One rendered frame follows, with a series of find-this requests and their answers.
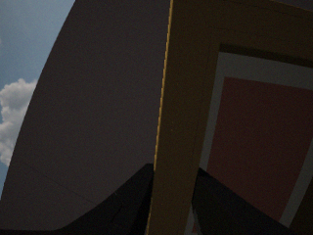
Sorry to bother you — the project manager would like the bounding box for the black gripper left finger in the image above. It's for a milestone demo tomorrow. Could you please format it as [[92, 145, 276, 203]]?
[[0, 164, 154, 235]]

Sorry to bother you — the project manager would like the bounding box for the brown wooden picture frame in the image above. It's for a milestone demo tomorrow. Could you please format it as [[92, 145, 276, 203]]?
[[146, 0, 313, 235]]

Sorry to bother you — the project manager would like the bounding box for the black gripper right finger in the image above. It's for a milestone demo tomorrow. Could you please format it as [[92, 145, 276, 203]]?
[[192, 167, 298, 235]]

